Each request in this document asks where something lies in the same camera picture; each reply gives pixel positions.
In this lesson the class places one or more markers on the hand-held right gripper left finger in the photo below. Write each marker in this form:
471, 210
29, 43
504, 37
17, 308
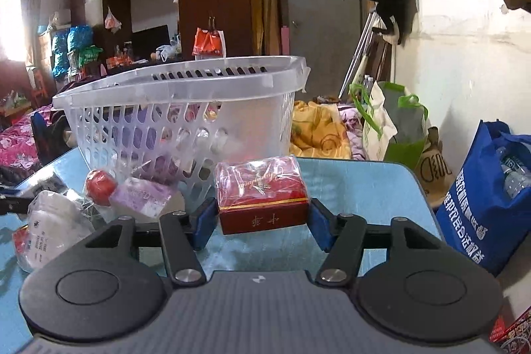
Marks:
205, 224

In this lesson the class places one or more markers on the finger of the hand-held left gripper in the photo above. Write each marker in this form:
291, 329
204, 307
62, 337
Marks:
12, 204

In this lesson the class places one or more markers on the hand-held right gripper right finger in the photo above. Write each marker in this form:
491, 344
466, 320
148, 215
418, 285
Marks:
321, 225

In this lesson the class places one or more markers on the red gift box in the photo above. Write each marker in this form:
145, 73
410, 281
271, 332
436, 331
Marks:
261, 192

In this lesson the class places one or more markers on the white plastic basket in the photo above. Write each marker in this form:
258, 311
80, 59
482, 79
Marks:
249, 117

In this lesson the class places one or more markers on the white mask in clear bag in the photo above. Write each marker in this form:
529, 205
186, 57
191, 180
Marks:
54, 229

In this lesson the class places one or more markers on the pink floral bedding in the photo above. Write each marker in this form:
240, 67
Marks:
18, 146

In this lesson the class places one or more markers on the purple white tissue pack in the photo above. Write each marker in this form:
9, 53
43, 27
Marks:
143, 198

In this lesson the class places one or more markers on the red tomato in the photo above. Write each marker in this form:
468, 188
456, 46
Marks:
101, 188

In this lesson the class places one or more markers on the yellow cloth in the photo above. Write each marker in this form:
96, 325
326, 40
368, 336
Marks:
319, 134

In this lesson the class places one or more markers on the green white shopping bag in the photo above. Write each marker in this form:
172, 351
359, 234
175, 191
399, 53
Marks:
404, 134

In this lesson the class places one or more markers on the brown paper bag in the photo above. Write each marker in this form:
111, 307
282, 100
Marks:
435, 171

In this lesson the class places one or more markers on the blue shopping bag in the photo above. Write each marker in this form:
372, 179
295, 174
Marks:
468, 209

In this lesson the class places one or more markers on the blue plastic bags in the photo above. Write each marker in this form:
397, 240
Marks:
70, 47

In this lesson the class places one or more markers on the orange plastic bag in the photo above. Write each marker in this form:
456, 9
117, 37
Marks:
209, 43

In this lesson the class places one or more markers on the metal crutches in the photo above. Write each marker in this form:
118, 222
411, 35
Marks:
359, 47

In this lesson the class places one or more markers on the grey curtain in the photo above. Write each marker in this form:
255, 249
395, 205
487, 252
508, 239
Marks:
32, 18

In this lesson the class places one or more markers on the pink roll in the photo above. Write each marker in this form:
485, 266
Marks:
285, 41

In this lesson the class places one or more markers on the black television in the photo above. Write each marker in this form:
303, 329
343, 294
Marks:
151, 41

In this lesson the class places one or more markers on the grey door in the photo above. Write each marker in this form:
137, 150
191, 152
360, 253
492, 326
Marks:
327, 26

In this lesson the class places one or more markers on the white hanging plastic bag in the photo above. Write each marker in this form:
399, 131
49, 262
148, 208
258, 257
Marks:
112, 21

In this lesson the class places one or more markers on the wooden planks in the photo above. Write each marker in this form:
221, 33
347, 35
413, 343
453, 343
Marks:
265, 14

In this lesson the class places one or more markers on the red patterned carpet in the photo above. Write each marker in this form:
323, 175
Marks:
514, 333

